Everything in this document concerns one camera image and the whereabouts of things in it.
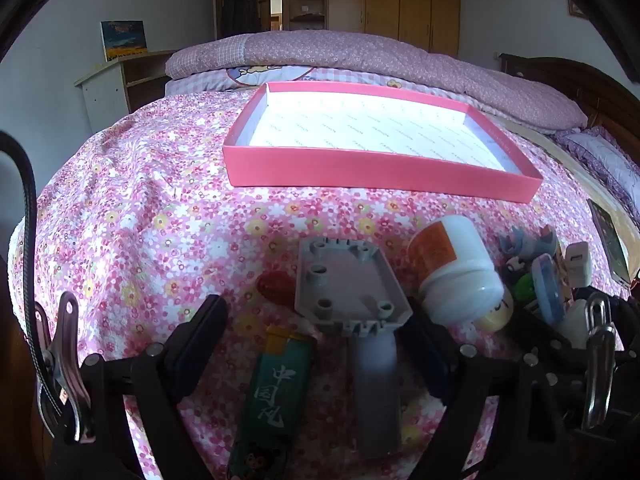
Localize clear bluish plastic clip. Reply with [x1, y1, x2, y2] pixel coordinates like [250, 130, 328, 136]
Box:
[499, 225, 560, 263]

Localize blue and yellow painting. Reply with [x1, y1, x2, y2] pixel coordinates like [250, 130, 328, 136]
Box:
[101, 20, 148, 61]

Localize purple frilled pillow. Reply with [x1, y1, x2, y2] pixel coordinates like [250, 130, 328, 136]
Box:
[552, 127, 640, 221]

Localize green lighter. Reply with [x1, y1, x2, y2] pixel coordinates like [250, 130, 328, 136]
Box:
[227, 326, 317, 480]

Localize round wooden chess piece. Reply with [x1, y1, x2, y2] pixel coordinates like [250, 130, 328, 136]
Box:
[474, 287, 516, 332]

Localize pink floral bedsheet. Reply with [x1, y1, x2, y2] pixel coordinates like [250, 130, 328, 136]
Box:
[7, 87, 631, 480]

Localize grey plastic part with handle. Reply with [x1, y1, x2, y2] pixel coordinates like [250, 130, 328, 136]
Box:
[294, 237, 413, 458]

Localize white plug adapter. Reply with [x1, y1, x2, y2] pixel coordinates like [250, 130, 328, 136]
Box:
[564, 241, 594, 288]

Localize black flexible cable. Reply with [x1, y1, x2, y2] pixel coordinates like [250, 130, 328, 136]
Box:
[0, 130, 63, 416]

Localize white shelf desk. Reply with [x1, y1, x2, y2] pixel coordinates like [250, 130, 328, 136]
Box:
[75, 50, 176, 133]

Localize dark wooden headboard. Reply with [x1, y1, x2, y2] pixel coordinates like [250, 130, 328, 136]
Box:
[500, 52, 640, 161]

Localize folded pink quilt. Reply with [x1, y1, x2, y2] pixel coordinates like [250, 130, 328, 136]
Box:
[165, 30, 588, 131]

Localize yellow cartoon bed sheet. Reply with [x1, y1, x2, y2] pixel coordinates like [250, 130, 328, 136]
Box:
[495, 117, 640, 261]

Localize green toy figure keychain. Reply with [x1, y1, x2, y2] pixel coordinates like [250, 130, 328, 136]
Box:
[502, 257, 538, 311]

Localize hanging dark coats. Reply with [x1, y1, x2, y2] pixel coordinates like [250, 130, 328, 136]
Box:
[222, 0, 261, 38]

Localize small red object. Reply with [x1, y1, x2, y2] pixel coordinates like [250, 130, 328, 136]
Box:
[256, 271, 296, 308]

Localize metal spring clip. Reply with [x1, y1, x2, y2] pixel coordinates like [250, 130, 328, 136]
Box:
[40, 291, 96, 443]
[582, 292, 618, 431]

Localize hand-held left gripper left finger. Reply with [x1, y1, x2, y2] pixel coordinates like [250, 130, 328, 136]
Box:
[80, 294, 231, 480]

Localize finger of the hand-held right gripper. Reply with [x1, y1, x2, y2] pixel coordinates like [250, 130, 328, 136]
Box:
[512, 305, 573, 353]

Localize wooden wardrobe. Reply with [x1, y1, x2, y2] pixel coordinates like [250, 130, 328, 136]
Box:
[327, 0, 461, 56]

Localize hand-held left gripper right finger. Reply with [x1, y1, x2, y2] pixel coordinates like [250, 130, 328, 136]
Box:
[400, 302, 545, 480]

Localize white jar with orange label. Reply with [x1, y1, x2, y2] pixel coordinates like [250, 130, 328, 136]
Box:
[406, 215, 506, 327]

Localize pink cardboard box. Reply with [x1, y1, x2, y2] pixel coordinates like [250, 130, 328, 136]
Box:
[222, 81, 544, 204]

